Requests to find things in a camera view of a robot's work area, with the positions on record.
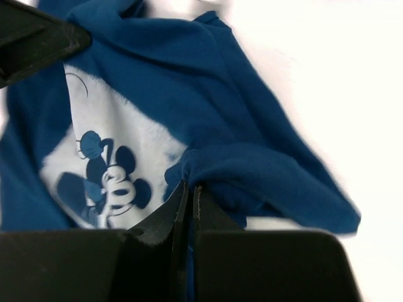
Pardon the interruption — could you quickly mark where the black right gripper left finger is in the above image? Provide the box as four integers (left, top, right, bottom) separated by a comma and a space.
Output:
1, 183, 188, 301

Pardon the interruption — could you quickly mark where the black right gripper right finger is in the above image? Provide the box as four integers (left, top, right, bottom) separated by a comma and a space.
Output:
193, 187, 361, 302

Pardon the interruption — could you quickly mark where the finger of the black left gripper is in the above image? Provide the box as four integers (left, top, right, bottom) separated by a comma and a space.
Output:
1, 1, 91, 88

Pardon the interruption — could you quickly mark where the blue printed t-shirt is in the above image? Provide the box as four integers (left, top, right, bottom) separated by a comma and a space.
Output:
0, 0, 362, 235

